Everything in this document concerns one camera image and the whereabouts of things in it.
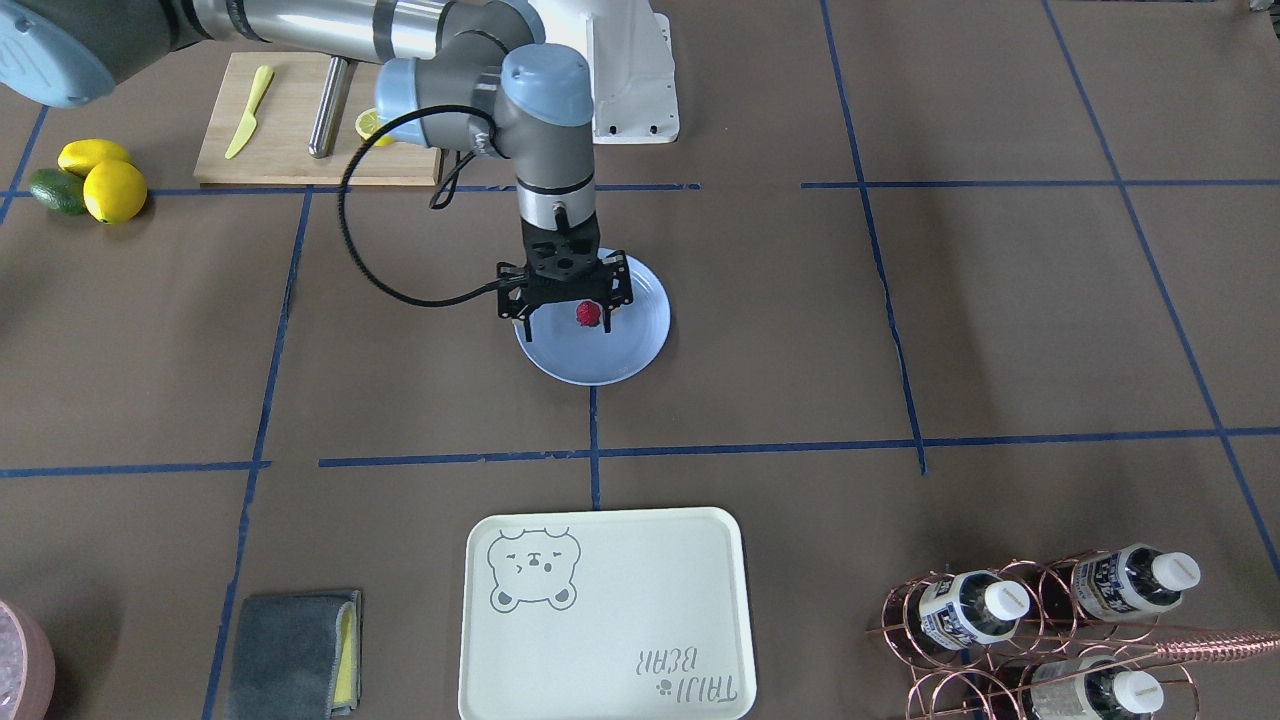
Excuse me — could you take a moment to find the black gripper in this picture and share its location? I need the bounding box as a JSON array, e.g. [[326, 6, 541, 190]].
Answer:
[[497, 222, 634, 343]]

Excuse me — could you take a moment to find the red strawberry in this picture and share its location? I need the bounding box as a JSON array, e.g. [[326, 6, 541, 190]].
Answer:
[[575, 300, 604, 328]]

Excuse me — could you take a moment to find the light blue plate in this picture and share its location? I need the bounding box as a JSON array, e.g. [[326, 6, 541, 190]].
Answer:
[[513, 258, 672, 386]]

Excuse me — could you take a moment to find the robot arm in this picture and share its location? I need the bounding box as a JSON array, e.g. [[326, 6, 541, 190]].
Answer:
[[1, 1, 634, 340]]

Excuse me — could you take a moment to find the lemon half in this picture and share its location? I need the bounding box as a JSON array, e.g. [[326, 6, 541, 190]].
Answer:
[[355, 108, 396, 147]]

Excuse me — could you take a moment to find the cream bear tray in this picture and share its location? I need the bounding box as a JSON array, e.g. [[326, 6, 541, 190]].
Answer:
[[457, 507, 758, 719]]

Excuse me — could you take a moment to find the wooden cutting board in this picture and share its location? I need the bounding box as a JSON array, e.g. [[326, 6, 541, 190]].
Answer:
[[195, 53, 379, 186]]

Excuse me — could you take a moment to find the yellow plastic knife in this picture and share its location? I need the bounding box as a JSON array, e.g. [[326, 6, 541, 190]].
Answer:
[[224, 65, 275, 160]]

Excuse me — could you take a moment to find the grey folded cloth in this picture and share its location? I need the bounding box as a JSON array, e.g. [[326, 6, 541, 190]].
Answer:
[[224, 588, 364, 719]]

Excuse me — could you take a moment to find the yellow lemon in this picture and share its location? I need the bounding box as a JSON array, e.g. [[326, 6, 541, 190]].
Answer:
[[83, 159, 148, 224], [58, 138, 132, 179]]

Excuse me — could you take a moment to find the dark tea bottle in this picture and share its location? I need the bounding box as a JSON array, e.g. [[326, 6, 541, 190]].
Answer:
[[1020, 655, 1166, 719], [1065, 543, 1202, 623], [905, 570, 1032, 655]]

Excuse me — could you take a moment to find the green lime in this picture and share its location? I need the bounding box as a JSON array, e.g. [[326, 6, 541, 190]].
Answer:
[[28, 168, 87, 217]]

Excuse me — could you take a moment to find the pink bowl with ice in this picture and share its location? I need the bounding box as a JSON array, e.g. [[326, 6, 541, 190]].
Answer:
[[1, 600, 56, 719]]

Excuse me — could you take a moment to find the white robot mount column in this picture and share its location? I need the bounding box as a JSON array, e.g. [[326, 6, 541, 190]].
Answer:
[[585, 1, 681, 145]]

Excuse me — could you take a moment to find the steel handled knife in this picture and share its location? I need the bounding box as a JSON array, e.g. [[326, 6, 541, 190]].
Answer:
[[307, 56, 355, 159]]

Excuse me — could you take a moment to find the copper wire bottle rack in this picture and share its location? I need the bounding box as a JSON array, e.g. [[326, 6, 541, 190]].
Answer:
[[867, 556, 1277, 719]]

